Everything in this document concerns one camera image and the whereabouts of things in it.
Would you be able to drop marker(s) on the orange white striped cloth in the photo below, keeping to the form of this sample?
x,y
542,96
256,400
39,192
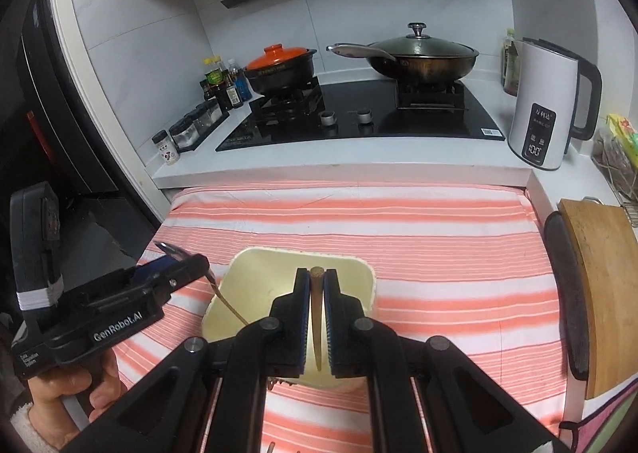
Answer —
x,y
423,243

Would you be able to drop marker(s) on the cream utensil holder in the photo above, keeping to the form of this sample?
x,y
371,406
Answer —
x,y
259,278

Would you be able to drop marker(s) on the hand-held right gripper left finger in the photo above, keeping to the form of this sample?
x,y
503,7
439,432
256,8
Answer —
x,y
299,328

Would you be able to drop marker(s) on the black pad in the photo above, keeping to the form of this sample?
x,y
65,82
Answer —
x,y
563,283

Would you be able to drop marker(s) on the black gas stove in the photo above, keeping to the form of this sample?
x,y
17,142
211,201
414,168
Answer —
x,y
423,119

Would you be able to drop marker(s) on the group of sauce bottles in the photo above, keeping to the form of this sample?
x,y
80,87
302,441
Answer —
x,y
222,84

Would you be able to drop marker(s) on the black spice jar rack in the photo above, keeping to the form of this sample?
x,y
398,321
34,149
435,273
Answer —
x,y
197,126

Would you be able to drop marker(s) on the white seasoning jar black lid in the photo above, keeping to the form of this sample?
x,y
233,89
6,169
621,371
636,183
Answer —
x,y
164,149

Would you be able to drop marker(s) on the clear plastic bag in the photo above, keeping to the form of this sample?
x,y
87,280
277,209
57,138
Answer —
x,y
605,151

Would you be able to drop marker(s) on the dark metal wok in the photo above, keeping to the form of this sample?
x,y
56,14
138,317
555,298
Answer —
x,y
423,66

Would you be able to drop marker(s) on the glass wok lid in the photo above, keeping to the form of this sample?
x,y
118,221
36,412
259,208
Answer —
x,y
418,44

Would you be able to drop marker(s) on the dark oil bottle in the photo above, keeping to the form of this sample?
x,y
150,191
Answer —
x,y
509,64

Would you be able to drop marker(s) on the orange pot lid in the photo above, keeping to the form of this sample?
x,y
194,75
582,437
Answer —
x,y
274,56

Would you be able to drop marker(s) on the black clay pot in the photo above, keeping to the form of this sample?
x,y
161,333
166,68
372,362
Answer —
x,y
284,76

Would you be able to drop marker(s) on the person's left forearm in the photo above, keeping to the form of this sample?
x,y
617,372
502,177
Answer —
x,y
30,430

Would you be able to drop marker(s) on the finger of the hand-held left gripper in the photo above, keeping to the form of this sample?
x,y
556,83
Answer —
x,y
152,269
192,267

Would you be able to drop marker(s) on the white electric kettle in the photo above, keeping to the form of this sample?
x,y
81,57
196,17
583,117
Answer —
x,y
541,99

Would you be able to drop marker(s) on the green pink patterned cloth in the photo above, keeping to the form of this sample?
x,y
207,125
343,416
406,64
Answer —
x,y
610,425

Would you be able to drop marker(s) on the person's left hand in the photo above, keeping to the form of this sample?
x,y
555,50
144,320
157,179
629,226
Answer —
x,y
55,395

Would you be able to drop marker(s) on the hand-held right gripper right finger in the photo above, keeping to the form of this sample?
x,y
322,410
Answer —
x,y
331,328

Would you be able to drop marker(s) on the yellow snack packet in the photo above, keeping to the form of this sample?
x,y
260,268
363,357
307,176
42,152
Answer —
x,y
624,134

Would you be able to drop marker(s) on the wooden chopstick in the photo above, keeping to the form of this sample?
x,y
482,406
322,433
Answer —
x,y
316,313

